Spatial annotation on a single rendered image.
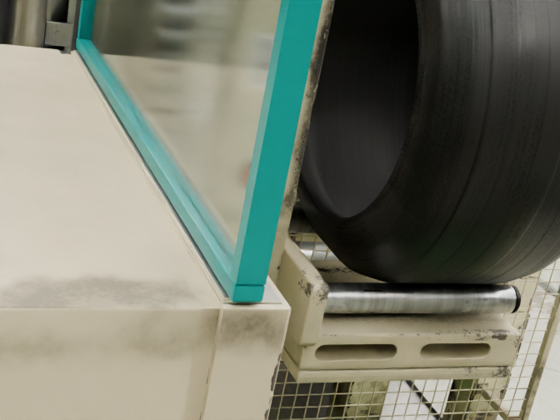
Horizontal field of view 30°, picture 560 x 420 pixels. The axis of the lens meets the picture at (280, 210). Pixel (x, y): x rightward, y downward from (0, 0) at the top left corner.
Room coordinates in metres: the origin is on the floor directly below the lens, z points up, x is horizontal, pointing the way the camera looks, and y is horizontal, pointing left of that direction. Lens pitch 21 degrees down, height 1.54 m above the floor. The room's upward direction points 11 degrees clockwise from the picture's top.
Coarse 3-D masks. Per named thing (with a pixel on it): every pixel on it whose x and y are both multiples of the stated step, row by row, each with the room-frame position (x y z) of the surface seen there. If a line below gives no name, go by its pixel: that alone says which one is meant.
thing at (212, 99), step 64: (128, 0) 0.88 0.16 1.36; (192, 0) 0.71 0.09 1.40; (256, 0) 0.60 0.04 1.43; (320, 0) 0.54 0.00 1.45; (128, 64) 0.85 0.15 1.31; (192, 64) 0.69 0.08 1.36; (256, 64) 0.58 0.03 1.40; (128, 128) 0.80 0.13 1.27; (192, 128) 0.67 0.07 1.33; (256, 128) 0.57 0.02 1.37; (192, 192) 0.65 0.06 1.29; (256, 192) 0.54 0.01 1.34; (256, 256) 0.54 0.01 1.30
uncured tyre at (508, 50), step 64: (384, 0) 1.81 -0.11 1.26; (448, 0) 1.32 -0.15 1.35; (512, 0) 1.31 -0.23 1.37; (384, 64) 1.83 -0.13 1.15; (448, 64) 1.28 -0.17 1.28; (512, 64) 1.27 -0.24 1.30; (320, 128) 1.74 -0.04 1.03; (384, 128) 1.80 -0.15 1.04; (448, 128) 1.26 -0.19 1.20; (512, 128) 1.26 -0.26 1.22; (320, 192) 1.55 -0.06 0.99; (384, 192) 1.33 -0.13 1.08; (448, 192) 1.26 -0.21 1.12; (512, 192) 1.28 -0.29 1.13; (384, 256) 1.34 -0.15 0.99; (448, 256) 1.31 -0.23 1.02; (512, 256) 1.34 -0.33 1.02
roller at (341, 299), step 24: (336, 288) 1.35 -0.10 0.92; (360, 288) 1.37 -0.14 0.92; (384, 288) 1.38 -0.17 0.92; (408, 288) 1.40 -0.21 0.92; (432, 288) 1.42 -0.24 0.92; (456, 288) 1.43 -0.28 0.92; (480, 288) 1.45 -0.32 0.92; (504, 288) 1.47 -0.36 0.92; (336, 312) 1.35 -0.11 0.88; (360, 312) 1.37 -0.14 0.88; (384, 312) 1.38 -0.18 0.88; (408, 312) 1.40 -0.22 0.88; (432, 312) 1.41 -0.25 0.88; (456, 312) 1.43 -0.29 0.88; (480, 312) 1.45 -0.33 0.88; (504, 312) 1.46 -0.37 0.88
